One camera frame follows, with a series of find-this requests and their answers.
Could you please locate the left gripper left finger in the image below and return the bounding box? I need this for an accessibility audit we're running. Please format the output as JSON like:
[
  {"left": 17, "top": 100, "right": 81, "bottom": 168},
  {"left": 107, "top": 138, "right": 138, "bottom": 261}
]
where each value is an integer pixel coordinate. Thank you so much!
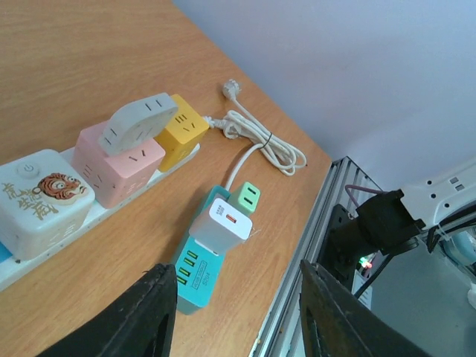
[{"left": 40, "top": 263, "right": 178, "bottom": 356}]

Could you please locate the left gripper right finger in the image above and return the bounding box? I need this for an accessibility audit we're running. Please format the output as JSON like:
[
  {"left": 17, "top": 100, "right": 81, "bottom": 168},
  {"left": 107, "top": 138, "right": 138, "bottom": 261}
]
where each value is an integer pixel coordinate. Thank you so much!
[{"left": 300, "top": 260, "right": 428, "bottom": 357}]

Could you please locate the white usb charger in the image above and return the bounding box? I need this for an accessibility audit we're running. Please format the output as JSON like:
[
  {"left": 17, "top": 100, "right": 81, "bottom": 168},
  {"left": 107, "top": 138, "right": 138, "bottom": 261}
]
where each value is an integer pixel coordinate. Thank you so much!
[{"left": 189, "top": 197, "right": 253, "bottom": 255}]

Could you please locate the pink cube socket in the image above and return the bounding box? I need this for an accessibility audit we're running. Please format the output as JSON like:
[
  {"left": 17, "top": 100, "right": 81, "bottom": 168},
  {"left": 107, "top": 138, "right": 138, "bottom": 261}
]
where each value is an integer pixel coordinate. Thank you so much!
[{"left": 71, "top": 122, "right": 165, "bottom": 208}]

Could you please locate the green plug adapter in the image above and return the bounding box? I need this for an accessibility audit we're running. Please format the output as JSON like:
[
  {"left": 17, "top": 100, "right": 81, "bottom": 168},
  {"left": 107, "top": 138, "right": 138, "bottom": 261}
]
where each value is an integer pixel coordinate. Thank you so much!
[{"left": 228, "top": 181, "right": 261, "bottom": 216}]

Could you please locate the white cube socket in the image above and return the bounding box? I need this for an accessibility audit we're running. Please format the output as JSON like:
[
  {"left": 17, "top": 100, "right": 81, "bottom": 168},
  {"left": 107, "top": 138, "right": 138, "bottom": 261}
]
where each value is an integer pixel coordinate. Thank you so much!
[{"left": 1, "top": 149, "right": 95, "bottom": 260}]

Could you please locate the yellow cube socket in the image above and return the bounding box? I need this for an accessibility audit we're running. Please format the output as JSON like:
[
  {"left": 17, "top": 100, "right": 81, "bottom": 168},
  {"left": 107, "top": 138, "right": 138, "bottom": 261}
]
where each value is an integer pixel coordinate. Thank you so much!
[{"left": 154, "top": 94, "right": 209, "bottom": 173}]

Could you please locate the white round-corner adapter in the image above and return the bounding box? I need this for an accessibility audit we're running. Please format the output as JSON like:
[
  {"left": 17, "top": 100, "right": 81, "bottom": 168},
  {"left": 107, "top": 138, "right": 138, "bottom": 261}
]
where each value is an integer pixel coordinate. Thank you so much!
[{"left": 97, "top": 93, "right": 178, "bottom": 155}]

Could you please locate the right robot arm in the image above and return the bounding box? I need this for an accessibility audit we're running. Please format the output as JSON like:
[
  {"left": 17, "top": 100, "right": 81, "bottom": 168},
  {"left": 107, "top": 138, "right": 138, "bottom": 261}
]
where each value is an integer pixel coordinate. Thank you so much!
[{"left": 329, "top": 158, "right": 475, "bottom": 260}]

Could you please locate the teal power strip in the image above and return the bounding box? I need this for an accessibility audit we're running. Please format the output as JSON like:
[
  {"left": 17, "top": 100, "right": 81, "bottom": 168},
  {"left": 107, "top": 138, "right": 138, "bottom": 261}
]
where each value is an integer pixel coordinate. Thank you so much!
[{"left": 171, "top": 184, "right": 231, "bottom": 316}]

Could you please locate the long white power strip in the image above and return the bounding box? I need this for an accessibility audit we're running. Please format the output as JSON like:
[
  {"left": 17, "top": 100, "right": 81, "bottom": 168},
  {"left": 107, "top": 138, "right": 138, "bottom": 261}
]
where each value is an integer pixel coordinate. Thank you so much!
[{"left": 1, "top": 144, "right": 200, "bottom": 291}]

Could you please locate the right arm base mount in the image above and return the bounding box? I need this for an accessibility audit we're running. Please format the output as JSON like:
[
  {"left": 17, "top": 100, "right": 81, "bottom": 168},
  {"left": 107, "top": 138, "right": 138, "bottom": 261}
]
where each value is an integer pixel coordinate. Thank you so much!
[{"left": 318, "top": 204, "right": 379, "bottom": 291}]

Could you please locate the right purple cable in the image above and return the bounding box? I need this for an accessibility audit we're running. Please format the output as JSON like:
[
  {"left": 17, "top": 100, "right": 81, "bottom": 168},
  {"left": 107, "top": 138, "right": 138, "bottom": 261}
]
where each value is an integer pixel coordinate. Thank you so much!
[{"left": 344, "top": 184, "right": 384, "bottom": 208}]

